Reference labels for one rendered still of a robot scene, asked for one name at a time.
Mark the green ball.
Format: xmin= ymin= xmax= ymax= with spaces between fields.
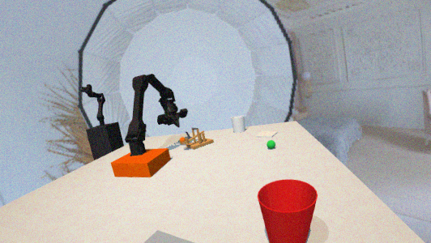
xmin=267 ymin=140 xmax=275 ymax=149

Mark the red plastic cup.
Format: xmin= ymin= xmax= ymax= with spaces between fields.
xmin=258 ymin=179 xmax=318 ymax=243

